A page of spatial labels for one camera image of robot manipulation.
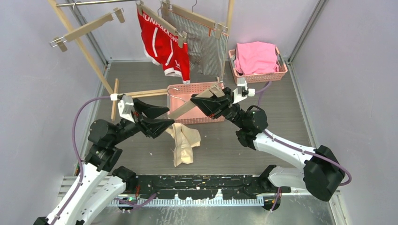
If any red underwear white trim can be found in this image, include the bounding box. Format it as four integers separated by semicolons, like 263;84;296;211
137;12;191;84

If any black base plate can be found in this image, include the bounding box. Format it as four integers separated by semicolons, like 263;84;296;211
122;175;277;200

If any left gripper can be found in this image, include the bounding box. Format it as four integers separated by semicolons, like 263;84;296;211
110;98;175;145

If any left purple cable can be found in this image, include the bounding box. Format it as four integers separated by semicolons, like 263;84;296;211
49;94;158;225

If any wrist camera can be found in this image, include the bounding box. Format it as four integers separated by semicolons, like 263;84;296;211
110;93;135;123
232;77;256;104

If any beige clip hanger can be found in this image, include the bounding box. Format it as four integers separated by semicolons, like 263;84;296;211
166;81;225;120
49;0;125;52

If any pink cloth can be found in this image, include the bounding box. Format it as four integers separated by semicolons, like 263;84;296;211
235;41;279;75

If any empty pink basket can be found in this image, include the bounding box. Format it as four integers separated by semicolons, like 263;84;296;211
166;81;229;126

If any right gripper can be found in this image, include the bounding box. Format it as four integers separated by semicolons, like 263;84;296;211
191;87;246;129

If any empty beige clip hanger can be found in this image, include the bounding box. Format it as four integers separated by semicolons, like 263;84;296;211
49;0;125;52

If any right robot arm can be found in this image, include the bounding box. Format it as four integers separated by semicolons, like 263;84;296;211
186;87;352;202

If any grey striped underwear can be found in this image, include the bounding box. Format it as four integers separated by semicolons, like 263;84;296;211
162;11;229;76

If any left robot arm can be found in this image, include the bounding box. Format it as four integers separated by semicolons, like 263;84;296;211
34;98;175;225

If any beige underwear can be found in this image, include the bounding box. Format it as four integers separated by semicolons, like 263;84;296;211
166;123;201;167

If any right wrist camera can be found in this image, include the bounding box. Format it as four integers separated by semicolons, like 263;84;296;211
232;77;256;104

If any beige hanger holding striped underwear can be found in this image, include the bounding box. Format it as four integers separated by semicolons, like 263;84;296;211
161;0;229;38

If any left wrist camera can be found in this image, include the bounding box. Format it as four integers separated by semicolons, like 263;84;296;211
110;93;135;123

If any pink basket with clothes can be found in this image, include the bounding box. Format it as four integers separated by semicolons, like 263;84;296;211
228;46;288;84

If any beige hanger holding red underwear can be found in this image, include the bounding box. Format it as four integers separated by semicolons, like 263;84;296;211
136;0;187;48

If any wooden clothes rack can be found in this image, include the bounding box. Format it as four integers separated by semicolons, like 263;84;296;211
47;0;236;122

